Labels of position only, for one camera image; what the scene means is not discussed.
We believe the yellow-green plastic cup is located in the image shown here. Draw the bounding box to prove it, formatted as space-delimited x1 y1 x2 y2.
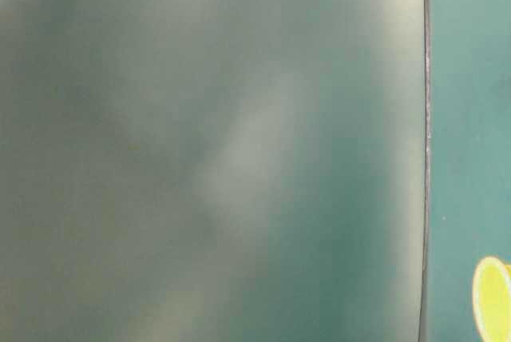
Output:
472 256 510 342

